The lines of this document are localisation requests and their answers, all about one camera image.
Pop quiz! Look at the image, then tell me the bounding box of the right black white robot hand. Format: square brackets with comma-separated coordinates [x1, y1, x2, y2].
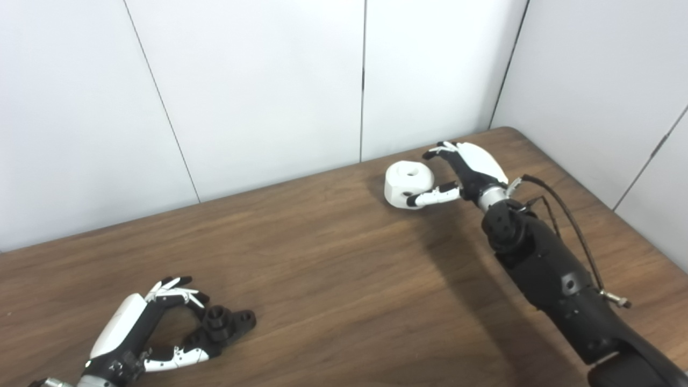
[406, 141, 509, 208]

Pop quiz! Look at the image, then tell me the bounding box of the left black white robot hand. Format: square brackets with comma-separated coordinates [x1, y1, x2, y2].
[81, 276, 211, 385]

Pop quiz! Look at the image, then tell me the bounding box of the round white plastic piece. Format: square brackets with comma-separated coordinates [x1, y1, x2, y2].
[384, 161, 437, 210]

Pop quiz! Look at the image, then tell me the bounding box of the black plastic holder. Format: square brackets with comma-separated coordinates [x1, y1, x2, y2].
[181, 305, 257, 358]

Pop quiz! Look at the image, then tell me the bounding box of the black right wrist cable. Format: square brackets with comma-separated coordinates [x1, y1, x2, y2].
[508, 174, 633, 309]

